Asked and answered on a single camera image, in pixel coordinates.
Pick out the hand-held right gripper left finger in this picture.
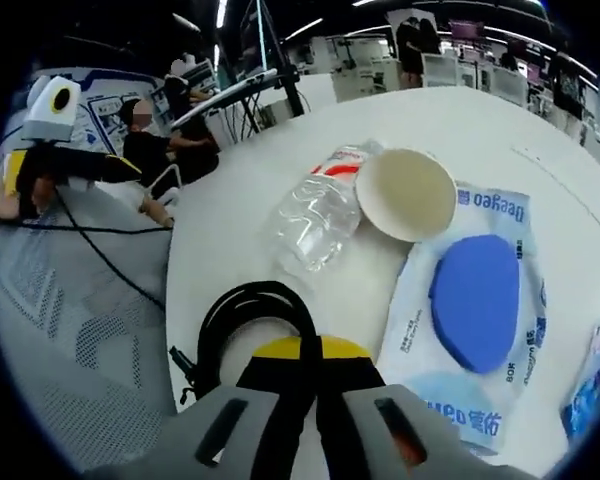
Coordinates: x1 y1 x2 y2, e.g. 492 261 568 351
84 336 320 480

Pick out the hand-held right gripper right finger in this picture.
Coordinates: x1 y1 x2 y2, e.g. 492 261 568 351
317 336 531 480

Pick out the wet wipes packet blue lid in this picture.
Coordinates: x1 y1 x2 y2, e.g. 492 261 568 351
379 179 550 452

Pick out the clear plastic water bottle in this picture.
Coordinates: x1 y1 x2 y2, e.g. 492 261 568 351
272 139 387 274

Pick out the white paper cup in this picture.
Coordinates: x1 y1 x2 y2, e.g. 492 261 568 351
354 148 459 243

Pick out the small blue plastic packet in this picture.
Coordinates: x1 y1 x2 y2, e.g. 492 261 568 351
559 324 600 442

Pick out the person's left hand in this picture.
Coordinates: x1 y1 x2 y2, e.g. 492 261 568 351
0 175 57 224

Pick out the white slanted board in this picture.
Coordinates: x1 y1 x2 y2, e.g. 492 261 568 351
172 68 281 127

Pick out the black chair at left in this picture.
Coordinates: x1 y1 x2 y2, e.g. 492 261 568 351
218 0 312 144

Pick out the white round table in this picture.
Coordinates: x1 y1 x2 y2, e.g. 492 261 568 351
164 85 600 451

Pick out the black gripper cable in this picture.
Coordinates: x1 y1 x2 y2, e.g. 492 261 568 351
0 187 174 314

